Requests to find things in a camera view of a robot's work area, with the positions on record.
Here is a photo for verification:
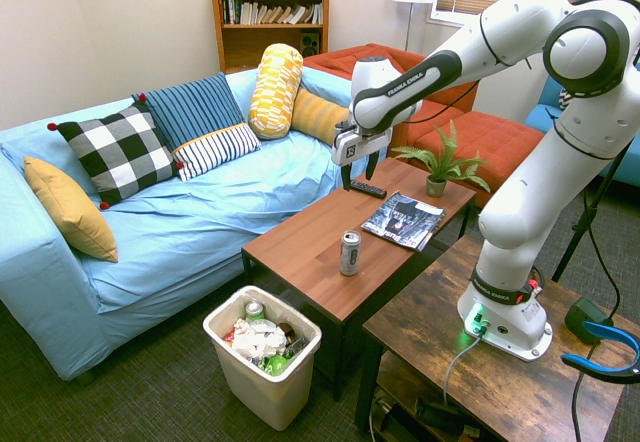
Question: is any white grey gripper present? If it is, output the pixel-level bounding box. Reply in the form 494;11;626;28
331;122;394;193

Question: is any silver drink can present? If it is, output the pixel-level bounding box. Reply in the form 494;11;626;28
339;229;362;277

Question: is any beige plastic trash bin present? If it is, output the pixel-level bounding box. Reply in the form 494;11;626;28
202;285;323;432

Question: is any black remote control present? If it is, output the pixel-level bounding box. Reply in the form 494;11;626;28
348;179;388;199

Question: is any dark cover magazine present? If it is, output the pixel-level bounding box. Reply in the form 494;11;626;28
360;190;447;253

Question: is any orange striped pillow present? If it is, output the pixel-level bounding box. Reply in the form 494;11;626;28
290;87;351;147

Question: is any small potted fern plant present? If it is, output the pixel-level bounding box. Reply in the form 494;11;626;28
389;120;492;199

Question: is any brown wood coffee table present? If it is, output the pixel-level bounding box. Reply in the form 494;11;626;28
241;155;478;403

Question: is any yellow patterned bolster pillow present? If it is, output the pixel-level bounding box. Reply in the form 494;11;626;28
248;43;305;141

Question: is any orange tufted armchair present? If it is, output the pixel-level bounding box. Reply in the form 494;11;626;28
302;43;546;209

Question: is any small black speaker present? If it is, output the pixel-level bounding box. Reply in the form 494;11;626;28
299;31;321;57

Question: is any light blue sofa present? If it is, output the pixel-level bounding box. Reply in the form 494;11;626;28
0;66;389;381

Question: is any blue striped pillow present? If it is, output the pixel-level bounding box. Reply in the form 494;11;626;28
131;71;262;183

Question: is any row of paperback books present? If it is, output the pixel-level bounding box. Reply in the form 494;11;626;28
221;0;325;27

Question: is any teal blue bench sofa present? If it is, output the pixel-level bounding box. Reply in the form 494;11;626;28
524;61;640;189

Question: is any crumpled white paper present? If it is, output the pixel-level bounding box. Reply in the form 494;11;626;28
230;317;288;361

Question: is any bright green crumpled wrapper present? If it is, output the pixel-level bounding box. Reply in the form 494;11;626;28
261;353;292;376

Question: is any black tripod stand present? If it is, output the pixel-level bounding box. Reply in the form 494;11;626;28
551;141;635;283

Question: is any black white checkered pillow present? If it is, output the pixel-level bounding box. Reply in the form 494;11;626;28
47;93;185;211

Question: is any black power adapter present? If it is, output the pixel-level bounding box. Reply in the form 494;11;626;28
414;396;469;434

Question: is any rustic dark wood table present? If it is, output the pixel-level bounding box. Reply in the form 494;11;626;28
353;234;640;442

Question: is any dark green box device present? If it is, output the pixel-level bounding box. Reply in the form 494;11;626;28
564;296;616;346

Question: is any mustard yellow pillow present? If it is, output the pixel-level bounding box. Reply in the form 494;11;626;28
23;155;120;264

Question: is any blue black clamp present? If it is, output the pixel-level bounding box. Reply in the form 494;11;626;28
560;320;640;386

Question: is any grey cable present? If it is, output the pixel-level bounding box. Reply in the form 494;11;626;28
442;328;489;409

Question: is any black cable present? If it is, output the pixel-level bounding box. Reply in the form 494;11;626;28
571;181;623;442

